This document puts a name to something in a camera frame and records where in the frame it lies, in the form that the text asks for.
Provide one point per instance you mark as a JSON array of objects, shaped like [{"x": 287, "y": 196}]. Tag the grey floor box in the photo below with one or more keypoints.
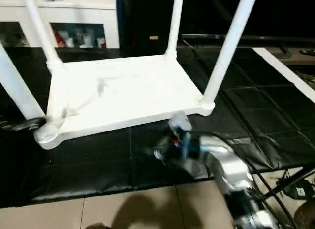
[{"x": 299, "y": 189}]

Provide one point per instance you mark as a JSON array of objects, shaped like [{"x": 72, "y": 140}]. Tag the black stand leg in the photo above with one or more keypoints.
[
  {"x": 283, "y": 183},
  {"x": 273, "y": 199}
]

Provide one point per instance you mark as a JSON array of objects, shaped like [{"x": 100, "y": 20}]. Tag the silver metal rail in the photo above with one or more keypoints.
[{"x": 270, "y": 37}]

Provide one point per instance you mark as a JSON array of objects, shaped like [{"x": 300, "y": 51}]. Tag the white cabinet glass doors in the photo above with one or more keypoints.
[{"x": 81, "y": 14}]

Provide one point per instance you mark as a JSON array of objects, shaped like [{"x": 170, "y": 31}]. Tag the black box gold label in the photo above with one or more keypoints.
[{"x": 142, "y": 17}]

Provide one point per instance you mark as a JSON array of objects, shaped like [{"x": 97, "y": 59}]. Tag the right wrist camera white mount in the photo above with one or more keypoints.
[{"x": 182, "y": 120}]

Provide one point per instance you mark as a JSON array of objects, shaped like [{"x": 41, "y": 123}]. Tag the black mat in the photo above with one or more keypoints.
[{"x": 98, "y": 165}]

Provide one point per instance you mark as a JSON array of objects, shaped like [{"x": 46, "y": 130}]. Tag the dark rounded foot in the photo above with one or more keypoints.
[{"x": 97, "y": 226}]

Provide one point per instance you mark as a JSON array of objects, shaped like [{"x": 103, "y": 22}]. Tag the white flat board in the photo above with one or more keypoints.
[{"x": 283, "y": 69}]

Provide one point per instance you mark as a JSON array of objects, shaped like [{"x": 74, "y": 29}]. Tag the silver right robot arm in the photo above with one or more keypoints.
[{"x": 229, "y": 165}]

